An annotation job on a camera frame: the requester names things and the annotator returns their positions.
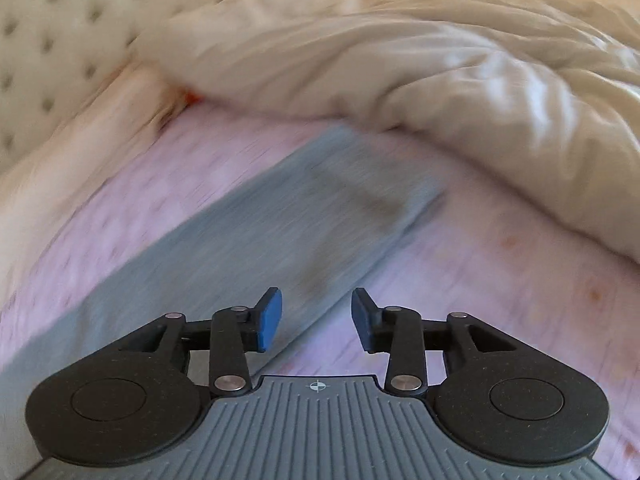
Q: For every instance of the cream bed headboard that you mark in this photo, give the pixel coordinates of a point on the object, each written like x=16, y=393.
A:
x=65, y=35

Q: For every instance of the grey speckled pants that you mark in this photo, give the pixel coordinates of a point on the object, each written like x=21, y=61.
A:
x=280, y=230

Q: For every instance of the cream pillow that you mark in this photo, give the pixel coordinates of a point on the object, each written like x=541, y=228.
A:
x=65, y=160

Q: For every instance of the orange cloth item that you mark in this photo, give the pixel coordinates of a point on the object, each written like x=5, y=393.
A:
x=188, y=96

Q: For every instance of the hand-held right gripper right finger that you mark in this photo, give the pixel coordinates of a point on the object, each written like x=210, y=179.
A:
x=361, y=320

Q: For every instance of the cream duvet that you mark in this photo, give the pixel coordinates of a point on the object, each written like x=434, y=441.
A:
x=425, y=70

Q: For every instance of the pink patterned bed sheet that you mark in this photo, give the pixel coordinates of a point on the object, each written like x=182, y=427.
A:
x=500, y=280

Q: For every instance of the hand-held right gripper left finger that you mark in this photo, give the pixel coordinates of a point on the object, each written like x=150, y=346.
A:
x=270, y=320

